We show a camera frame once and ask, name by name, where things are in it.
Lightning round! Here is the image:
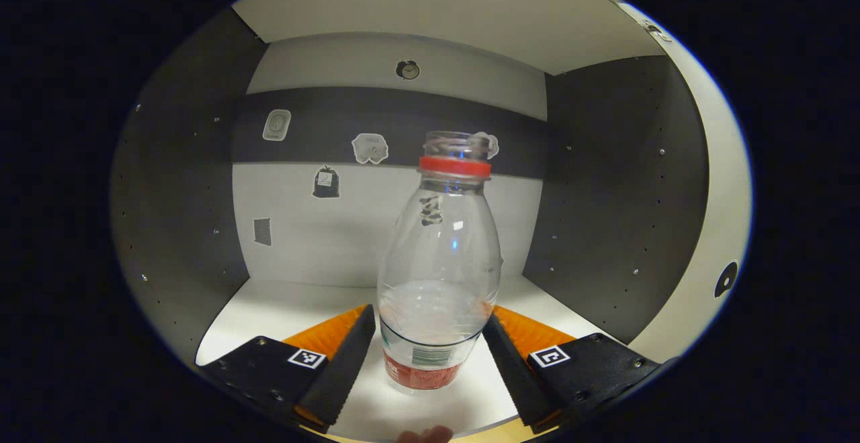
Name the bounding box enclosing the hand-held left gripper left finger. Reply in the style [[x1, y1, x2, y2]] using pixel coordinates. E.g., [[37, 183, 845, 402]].
[[202, 303, 377, 434]]

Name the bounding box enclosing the white cabinet door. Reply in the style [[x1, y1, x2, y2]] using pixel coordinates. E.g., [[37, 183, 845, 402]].
[[618, 3, 753, 363]]

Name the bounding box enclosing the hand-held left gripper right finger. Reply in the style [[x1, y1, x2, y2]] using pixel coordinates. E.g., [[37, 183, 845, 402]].
[[482, 305, 673, 434]]

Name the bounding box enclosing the clear plastic bottle red label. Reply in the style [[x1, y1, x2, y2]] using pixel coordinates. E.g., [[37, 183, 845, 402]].
[[376, 130, 503, 393]]

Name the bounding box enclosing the white and grey cabinet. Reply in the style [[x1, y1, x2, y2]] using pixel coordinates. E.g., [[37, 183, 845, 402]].
[[111, 0, 712, 442]]

